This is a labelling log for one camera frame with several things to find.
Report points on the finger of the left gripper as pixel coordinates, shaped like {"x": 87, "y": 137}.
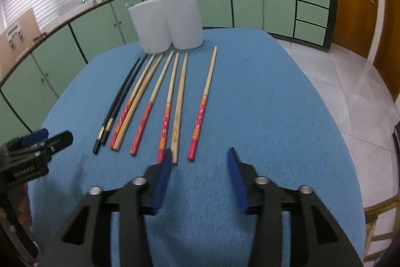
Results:
{"x": 44, "y": 149}
{"x": 27, "y": 141}

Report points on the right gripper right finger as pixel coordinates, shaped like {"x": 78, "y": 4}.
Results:
{"x": 316, "y": 238}

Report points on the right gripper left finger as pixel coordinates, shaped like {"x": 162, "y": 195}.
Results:
{"x": 84, "y": 239}

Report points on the red handled bamboo chopstick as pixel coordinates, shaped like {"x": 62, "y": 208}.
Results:
{"x": 130, "y": 102}

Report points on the plain bamboo chopstick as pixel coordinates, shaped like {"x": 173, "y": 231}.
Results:
{"x": 178, "y": 112}
{"x": 136, "y": 101}

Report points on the red orange floral chopstick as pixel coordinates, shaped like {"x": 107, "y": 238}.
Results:
{"x": 202, "y": 109}
{"x": 166, "y": 115}

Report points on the green lower kitchen cabinets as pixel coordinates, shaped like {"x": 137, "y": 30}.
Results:
{"x": 32, "y": 82}

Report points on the left hand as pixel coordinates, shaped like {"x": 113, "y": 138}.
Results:
{"x": 20, "y": 200}

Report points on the wooden chair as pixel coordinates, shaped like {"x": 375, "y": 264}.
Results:
{"x": 379, "y": 243}

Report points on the cardboard box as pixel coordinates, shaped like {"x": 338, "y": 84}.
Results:
{"x": 17, "y": 39}

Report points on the blue table mat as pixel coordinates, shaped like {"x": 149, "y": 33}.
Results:
{"x": 260, "y": 103}

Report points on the white double utensil holder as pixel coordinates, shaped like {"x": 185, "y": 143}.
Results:
{"x": 161, "y": 24}

